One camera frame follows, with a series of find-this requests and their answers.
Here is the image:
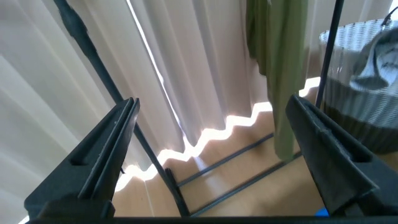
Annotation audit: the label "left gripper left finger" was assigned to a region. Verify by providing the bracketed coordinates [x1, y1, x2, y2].
[24, 97, 141, 218]

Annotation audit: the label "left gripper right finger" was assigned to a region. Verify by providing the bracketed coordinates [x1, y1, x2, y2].
[285, 95, 398, 217]

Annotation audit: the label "pale grey shorts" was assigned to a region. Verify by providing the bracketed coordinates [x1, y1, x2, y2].
[349, 27, 398, 91]

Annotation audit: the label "green long-sleeved shirt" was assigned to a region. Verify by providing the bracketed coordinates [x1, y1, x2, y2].
[245, 0, 310, 161]

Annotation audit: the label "white laundry basket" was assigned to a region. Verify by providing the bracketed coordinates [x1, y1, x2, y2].
[318, 6, 398, 156]

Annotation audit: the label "black clothes rack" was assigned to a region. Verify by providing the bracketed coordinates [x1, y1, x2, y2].
[53, 0, 345, 218]

